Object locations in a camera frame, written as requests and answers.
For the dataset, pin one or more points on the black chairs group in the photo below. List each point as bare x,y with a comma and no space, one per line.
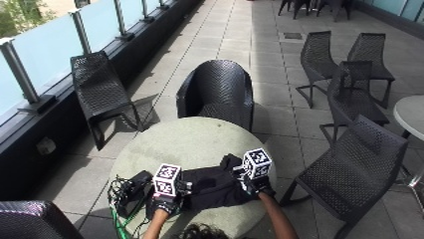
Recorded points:
315,6

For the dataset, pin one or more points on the person's right hand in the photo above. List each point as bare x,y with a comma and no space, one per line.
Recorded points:
258,186

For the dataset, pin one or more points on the black electronics box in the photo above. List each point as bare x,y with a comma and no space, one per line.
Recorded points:
134,192

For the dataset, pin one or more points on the black cloth garment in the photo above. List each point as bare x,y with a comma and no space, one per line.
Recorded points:
211,186

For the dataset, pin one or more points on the grey wall outlet cover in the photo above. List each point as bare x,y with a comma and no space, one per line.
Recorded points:
45,146

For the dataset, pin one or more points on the frosted glass balcony railing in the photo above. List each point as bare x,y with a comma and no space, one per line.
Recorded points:
48,49

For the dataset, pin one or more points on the white marker cube right glove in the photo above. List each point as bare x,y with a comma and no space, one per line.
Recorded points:
256,163

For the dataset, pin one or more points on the white marker cube glove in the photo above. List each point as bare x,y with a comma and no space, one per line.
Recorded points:
256,163
166,179

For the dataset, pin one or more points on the black perforated armless chair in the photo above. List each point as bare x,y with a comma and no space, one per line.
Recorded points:
98,86
315,59
371,54
352,96
352,169

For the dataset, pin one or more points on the white marker cube left glove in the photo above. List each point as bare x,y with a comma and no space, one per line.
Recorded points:
166,179

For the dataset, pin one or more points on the person's left hand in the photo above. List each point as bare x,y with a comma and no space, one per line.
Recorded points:
163,204

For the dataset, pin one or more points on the white round side table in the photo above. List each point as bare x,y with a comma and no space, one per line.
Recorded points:
412,114

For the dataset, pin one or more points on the black wicker armchair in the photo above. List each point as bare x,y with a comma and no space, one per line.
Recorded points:
218,89
33,220

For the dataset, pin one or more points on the square floor drain cover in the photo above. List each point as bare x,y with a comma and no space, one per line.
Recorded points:
292,35

